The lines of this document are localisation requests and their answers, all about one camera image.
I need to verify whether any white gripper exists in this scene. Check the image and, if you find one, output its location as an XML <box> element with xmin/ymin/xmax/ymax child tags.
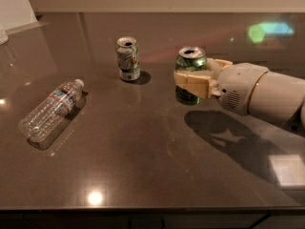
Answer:
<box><xmin>173</xmin><ymin>58</ymin><xmax>269</xmax><ymax>115</ymax></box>

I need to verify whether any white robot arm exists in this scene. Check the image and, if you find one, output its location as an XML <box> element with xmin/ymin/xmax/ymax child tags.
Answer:
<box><xmin>173</xmin><ymin>59</ymin><xmax>305</xmax><ymax>132</ymax></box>

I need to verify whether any white and green soda can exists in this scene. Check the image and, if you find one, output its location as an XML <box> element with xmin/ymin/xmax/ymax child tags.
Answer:
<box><xmin>116</xmin><ymin>36</ymin><xmax>140</xmax><ymax>81</ymax></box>

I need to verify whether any clear plastic water bottle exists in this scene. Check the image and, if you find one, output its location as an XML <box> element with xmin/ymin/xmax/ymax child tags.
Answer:
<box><xmin>18</xmin><ymin>79</ymin><xmax>85</xmax><ymax>142</ymax></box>

